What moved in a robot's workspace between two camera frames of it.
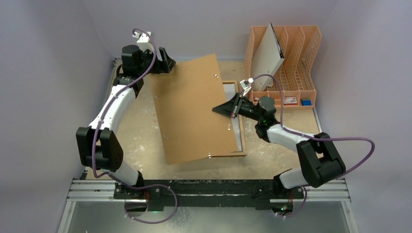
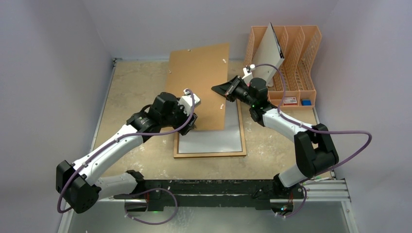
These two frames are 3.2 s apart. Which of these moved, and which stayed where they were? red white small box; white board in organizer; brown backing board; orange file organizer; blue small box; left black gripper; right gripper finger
Moved: left black gripper; right gripper finger; brown backing board
Stayed: red white small box; orange file organizer; white board in organizer; blue small box
